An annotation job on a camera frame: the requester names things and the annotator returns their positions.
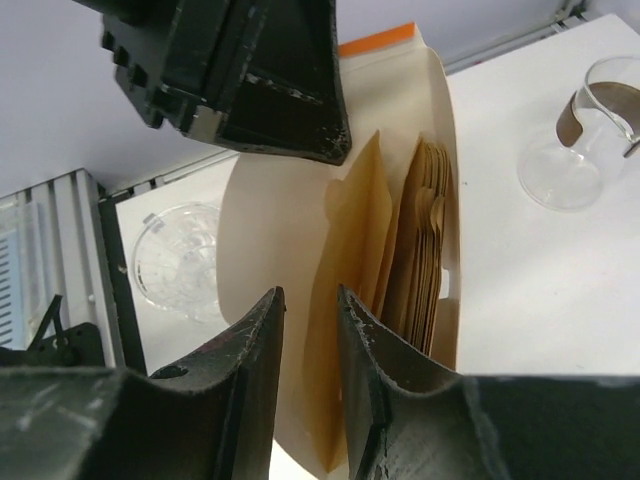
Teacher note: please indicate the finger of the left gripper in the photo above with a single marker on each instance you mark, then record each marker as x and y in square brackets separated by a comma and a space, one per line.
[251, 76]

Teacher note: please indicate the clear glass dripper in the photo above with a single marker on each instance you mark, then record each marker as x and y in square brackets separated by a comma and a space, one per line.
[174, 261]

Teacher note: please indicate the stack of brown filters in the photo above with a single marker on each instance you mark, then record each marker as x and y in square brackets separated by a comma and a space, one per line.
[409, 305]

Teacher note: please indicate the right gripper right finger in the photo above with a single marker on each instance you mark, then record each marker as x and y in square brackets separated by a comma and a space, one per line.
[409, 417]

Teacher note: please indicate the grey cable duct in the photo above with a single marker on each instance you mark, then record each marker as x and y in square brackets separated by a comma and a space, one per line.
[24, 289]

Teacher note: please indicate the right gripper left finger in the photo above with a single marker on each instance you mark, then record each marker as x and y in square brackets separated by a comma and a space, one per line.
[208, 415]

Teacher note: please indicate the clear glass with brown band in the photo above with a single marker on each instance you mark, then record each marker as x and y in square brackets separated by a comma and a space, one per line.
[567, 166]

